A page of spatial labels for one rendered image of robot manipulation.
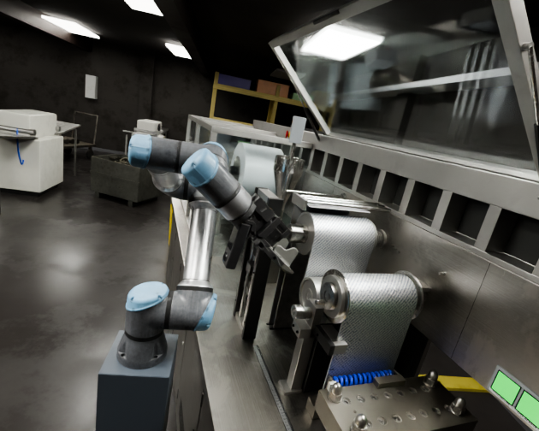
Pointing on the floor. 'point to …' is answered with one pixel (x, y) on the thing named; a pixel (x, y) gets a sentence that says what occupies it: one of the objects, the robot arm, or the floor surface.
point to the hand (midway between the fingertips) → (284, 268)
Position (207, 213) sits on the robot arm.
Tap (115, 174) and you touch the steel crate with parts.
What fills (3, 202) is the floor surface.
